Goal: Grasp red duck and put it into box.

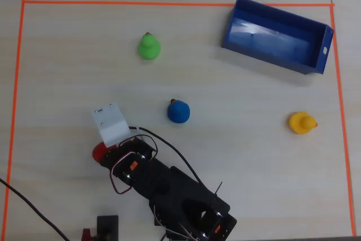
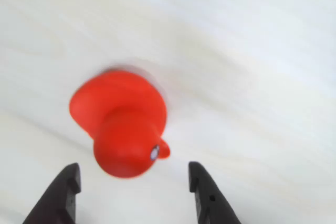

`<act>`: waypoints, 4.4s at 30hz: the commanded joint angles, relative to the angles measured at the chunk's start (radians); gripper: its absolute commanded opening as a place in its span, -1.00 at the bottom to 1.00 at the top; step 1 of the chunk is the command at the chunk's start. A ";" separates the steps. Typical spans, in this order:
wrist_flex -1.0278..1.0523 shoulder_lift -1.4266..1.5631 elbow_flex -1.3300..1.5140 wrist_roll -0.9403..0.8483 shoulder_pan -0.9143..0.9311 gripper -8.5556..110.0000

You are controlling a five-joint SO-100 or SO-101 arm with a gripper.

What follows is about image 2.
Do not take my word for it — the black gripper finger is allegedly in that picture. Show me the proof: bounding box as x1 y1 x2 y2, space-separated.
188 161 243 224
22 163 81 224

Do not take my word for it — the red rubber duck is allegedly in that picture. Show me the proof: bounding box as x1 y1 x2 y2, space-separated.
69 69 171 179

